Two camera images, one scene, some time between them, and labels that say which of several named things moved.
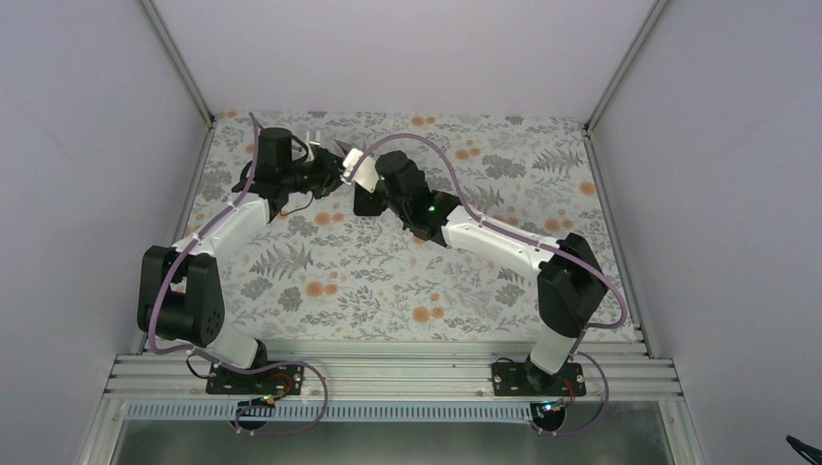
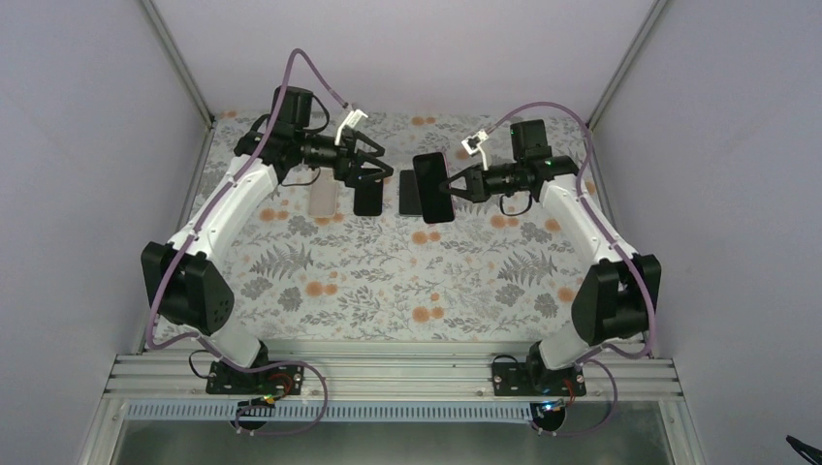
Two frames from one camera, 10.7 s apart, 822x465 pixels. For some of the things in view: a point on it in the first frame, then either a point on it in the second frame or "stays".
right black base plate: [524, 379] stays
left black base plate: [285, 379] stays
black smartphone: [369, 203] stays
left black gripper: [330, 177] -> [348, 172]
